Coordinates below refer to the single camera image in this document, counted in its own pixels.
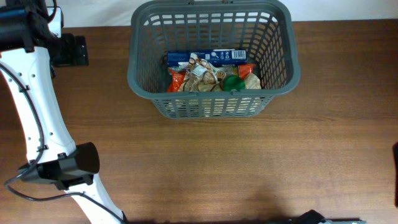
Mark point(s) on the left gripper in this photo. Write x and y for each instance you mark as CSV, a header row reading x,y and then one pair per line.
x,y
76,55

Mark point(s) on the orange pasta package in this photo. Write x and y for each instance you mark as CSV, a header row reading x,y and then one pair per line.
x,y
189,77

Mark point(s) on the beige pouch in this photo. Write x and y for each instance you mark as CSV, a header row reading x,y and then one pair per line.
x,y
198,92
252,81

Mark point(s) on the green lid jar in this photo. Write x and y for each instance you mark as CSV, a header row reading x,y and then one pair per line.
x,y
232,83

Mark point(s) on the blue cardboard box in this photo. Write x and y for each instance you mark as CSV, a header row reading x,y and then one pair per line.
x,y
217,57

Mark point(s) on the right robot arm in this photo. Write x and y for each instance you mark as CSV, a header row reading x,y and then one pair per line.
x,y
313,217

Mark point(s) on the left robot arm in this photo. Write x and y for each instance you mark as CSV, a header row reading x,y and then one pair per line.
x,y
32,47

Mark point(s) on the grey plastic basket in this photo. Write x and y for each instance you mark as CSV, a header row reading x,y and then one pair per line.
x,y
261,30

